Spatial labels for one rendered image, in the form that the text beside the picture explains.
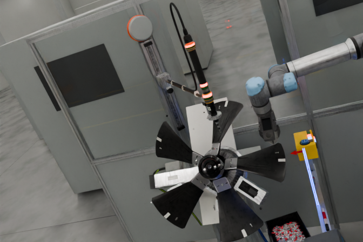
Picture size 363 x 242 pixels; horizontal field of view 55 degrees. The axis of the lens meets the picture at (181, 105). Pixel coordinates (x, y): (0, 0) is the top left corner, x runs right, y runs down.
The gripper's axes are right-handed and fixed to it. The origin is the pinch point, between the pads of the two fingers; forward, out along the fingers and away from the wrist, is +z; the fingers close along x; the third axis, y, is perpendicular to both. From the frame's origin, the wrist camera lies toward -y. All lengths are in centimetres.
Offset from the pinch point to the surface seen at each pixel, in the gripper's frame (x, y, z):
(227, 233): 28.6, -28.6, 22.9
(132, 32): 69, 71, -41
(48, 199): 328, 134, 176
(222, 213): 29.8, -20.8, 18.1
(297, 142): -9.1, 22.9, 28.2
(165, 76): 57, 56, -14
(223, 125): 23.1, 15.7, -2.8
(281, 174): -0.2, -8.7, 12.1
